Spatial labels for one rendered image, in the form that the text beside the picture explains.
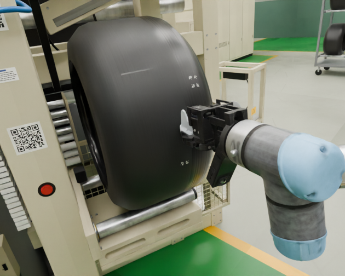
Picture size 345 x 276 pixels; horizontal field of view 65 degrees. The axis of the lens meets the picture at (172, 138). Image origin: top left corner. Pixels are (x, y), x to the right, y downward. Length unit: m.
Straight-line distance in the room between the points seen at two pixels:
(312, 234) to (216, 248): 1.58
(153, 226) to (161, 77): 0.48
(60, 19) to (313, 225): 1.00
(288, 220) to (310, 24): 11.80
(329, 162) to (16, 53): 0.65
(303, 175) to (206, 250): 1.67
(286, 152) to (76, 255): 0.80
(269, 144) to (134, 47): 0.42
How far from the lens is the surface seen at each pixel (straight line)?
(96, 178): 1.10
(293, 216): 0.40
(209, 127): 0.49
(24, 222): 0.91
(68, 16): 1.13
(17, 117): 0.76
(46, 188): 0.84
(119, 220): 0.87
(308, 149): 0.34
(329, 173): 0.36
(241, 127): 0.42
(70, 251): 0.99
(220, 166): 0.50
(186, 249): 1.98
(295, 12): 12.29
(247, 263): 1.93
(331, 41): 6.08
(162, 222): 0.91
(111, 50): 0.66
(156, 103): 0.61
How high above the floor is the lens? 1.48
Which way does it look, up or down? 25 degrees down
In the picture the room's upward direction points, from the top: 6 degrees counter-clockwise
